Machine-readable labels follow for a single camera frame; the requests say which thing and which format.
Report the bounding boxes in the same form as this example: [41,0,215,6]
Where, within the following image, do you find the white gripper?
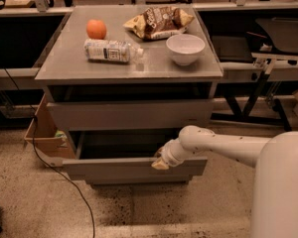
[151,139,186,170]

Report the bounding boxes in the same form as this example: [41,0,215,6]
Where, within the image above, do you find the grey drawer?
[47,99,214,131]
[86,175,193,185]
[63,129,207,182]

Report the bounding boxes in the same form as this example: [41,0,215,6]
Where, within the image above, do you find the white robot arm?
[152,126,298,238]

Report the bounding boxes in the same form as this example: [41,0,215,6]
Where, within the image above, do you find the grey bottom drawer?
[86,175,193,185]

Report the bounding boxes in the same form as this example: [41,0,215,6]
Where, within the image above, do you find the grey top drawer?
[47,99,214,131]

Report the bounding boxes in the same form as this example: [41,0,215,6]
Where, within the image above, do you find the grey drawer cabinet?
[34,5,224,185]

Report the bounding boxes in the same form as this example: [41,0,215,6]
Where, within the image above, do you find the white ceramic bowl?
[166,34,206,65]

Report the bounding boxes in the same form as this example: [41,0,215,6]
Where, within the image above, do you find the cardboard box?
[24,96,75,167]

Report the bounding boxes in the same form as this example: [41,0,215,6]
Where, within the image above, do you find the clear plastic water bottle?
[83,39,144,63]

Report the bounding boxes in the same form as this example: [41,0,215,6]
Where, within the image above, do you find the brown yellow chip bag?
[123,6,195,41]

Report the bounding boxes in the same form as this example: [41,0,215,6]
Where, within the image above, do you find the orange fruit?
[86,20,107,40]

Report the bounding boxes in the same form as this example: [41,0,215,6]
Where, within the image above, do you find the black floor cable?
[0,47,97,238]

